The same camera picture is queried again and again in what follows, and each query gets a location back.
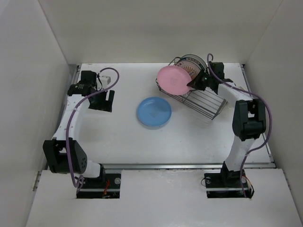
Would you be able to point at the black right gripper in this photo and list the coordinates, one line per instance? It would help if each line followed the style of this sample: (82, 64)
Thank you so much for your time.
(196, 83)

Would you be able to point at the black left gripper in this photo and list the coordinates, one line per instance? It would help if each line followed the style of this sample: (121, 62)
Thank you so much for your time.
(105, 105)

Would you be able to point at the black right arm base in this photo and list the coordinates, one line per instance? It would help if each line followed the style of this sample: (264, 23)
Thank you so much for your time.
(217, 188)

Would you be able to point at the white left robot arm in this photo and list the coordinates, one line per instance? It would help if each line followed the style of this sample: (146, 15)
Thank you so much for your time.
(63, 151)

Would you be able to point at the aluminium side rail left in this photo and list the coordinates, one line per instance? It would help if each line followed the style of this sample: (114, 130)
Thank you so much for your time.
(37, 180)

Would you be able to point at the pink plastic plate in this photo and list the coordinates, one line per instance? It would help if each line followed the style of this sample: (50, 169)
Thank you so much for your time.
(173, 80)

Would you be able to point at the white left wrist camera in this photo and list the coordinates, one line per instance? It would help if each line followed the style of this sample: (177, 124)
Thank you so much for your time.
(104, 80)

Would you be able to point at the patterned white plate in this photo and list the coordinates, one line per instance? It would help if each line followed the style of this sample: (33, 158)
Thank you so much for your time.
(190, 67)

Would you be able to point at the large patterned rear plate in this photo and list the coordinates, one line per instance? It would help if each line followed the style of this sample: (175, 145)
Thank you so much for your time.
(196, 59)

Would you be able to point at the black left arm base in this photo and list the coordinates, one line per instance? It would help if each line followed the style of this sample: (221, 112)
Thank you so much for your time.
(106, 187)

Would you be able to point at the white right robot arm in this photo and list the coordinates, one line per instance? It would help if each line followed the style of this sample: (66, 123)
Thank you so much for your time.
(233, 165)

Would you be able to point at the blue plastic plate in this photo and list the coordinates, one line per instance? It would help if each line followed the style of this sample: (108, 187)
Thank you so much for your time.
(154, 112)

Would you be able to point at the aluminium front rail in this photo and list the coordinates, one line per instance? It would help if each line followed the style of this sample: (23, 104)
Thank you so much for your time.
(137, 166)

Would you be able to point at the dark wire dish rack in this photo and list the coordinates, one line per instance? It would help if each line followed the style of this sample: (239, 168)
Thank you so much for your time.
(207, 102)

